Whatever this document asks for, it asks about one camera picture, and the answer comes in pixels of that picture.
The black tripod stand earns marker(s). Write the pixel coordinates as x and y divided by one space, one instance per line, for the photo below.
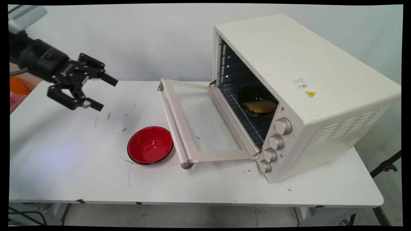
387 165

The pink object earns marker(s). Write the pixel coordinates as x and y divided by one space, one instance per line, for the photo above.
16 101

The white label sticker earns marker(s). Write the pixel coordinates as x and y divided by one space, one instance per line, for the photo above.
300 83

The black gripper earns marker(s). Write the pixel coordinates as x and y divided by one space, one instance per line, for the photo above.
45 62

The white table leg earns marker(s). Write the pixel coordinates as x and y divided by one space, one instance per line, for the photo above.
57 213

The silver oven knob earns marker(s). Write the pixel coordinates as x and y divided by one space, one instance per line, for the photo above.
270 155
283 125
265 166
276 141

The toast bread slice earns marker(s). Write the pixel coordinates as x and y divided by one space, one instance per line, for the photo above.
260 106

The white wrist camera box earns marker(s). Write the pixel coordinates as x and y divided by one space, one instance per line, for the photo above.
24 16

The yellow warning sticker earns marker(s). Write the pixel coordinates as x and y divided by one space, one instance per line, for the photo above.
310 94

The cream toaster oven body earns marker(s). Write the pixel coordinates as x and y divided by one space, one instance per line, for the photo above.
321 96

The white table leg frame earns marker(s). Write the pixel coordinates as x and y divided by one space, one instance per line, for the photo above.
324 215

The orange object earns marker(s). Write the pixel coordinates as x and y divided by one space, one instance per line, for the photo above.
18 86

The dark green plate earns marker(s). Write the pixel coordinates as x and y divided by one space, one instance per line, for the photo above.
253 93

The red bowl with black rim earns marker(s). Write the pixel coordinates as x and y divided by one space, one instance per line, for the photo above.
150 146

